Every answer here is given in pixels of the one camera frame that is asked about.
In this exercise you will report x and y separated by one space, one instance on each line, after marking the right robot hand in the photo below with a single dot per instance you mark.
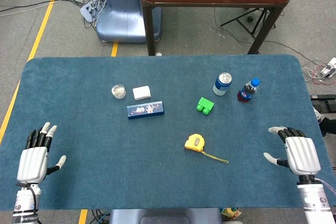
302 155

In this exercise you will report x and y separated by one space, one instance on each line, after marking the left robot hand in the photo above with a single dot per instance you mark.
32 162

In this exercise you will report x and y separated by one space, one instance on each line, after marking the yellow tape measure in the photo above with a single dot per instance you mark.
195 143

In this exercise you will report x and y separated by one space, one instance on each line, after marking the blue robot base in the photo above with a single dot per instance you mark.
123 9

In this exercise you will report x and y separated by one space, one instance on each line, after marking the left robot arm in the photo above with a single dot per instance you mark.
26 203

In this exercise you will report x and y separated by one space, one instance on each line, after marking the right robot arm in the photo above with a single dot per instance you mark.
313 199

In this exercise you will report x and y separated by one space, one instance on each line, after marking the black foot pedal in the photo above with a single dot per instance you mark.
324 102

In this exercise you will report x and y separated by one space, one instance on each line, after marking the cola bottle with blue cap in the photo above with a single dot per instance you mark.
247 91

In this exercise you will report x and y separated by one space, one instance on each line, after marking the yellow green toy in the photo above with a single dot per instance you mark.
231 213

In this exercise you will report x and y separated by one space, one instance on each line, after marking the blue soda can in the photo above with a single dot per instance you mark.
222 83

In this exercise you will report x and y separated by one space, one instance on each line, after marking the green toy block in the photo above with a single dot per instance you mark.
204 105

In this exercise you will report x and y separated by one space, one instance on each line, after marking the clear jar of paper clips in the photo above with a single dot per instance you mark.
118 91

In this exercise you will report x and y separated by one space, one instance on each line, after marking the dark blue printed box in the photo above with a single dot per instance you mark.
145 110

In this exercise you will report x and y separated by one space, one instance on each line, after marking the white eraser block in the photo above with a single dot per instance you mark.
141 93

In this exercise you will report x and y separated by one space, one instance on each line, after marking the blue table mat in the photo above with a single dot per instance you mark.
162 134

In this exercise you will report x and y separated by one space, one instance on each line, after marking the grey robot chest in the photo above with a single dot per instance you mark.
165 216

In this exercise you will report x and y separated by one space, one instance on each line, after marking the black tripod stand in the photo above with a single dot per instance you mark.
249 20

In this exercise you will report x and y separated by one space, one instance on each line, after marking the white power strip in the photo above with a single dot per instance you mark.
90 9

